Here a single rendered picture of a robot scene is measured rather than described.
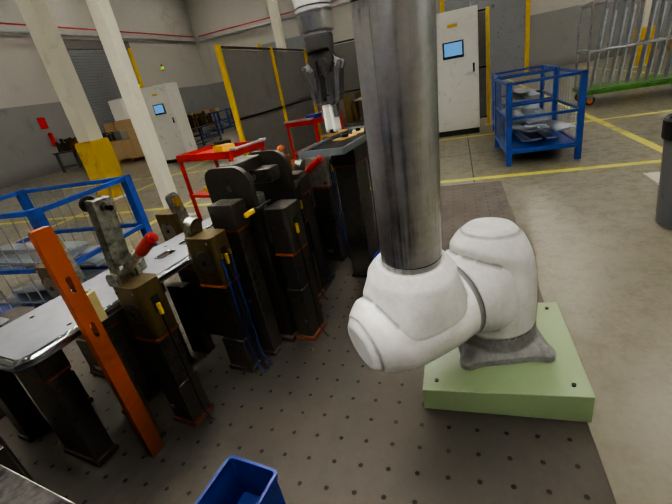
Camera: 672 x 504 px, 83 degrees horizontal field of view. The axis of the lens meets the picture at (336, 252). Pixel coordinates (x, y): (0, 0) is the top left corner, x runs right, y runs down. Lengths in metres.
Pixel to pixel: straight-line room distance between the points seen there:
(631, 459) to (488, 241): 1.19
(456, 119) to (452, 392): 7.01
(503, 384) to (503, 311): 0.14
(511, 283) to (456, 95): 6.93
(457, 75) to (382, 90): 7.07
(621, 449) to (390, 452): 1.14
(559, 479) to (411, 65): 0.65
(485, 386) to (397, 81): 0.57
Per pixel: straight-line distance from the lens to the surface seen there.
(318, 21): 1.07
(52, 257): 0.75
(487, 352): 0.85
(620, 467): 1.74
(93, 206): 0.77
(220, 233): 0.88
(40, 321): 0.96
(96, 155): 8.35
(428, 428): 0.82
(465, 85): 7.59
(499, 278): 0.74
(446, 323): 0.66
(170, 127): 11.72
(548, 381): 0.84
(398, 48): 0.50
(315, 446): 0.83
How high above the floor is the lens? 1.33
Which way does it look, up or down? 24 degrees down
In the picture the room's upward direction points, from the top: 11 degrees counter-clockwise
